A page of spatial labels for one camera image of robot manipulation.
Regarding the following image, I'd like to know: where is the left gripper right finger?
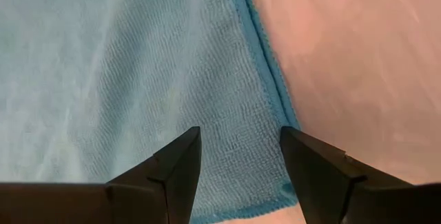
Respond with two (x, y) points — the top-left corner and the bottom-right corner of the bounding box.
(279, 125), (441, 224)

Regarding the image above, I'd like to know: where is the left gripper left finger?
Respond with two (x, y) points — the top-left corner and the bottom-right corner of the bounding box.
(0, 126), (203, 224)

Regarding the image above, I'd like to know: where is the blue microfibre towel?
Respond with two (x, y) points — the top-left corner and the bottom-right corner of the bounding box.
(0, 0), (300, 224)

